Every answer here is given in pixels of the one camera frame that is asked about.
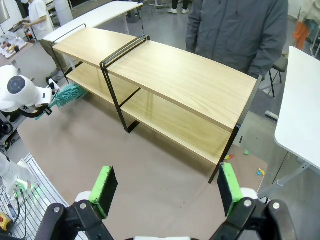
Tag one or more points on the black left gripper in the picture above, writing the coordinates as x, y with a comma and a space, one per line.
45, 110

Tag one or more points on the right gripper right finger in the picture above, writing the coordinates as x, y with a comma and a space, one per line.
228, 190

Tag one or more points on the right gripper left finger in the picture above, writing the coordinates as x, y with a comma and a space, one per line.
106, 190

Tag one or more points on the teal chenille duster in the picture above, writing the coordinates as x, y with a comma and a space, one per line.
67, 96

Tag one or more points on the yellow paper scrap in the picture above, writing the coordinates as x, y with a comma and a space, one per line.
262, 171
231, 156

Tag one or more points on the blue paper scrap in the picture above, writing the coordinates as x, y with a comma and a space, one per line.
258, 173

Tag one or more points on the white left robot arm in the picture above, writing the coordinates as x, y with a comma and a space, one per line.
22, 92

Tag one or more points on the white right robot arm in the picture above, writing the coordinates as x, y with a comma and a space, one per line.
12, 172

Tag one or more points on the person's right forearm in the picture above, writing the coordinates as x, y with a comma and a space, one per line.
193, 37

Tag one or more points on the person's left forearm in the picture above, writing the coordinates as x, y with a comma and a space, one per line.
267, 57

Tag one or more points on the green paper scrap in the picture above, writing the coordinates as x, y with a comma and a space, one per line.
247, 152

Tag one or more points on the aluminium mounting platform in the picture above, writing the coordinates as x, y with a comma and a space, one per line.
42, 190

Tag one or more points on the wooden table with items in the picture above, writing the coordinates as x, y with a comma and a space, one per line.
12, 50

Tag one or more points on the person in white shirt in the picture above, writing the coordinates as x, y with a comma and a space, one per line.
40, 20

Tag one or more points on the white table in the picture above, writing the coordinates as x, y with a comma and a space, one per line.
300, 112
100, 15

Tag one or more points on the red emergency stop button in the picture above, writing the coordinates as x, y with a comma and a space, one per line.
3, 221

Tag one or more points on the black stool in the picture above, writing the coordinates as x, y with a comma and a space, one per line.
278, 65

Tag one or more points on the person in dark grey jacket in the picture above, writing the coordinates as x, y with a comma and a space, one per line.
237, 30

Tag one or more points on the person with white shoes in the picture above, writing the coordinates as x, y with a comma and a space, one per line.
178, 8

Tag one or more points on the person in orange trousers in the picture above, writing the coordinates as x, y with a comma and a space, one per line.
300, 32

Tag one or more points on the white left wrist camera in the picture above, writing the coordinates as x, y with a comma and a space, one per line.
53, 86

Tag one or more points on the wooden shelf unit black frame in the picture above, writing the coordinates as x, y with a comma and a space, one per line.
187, 80
95, 45

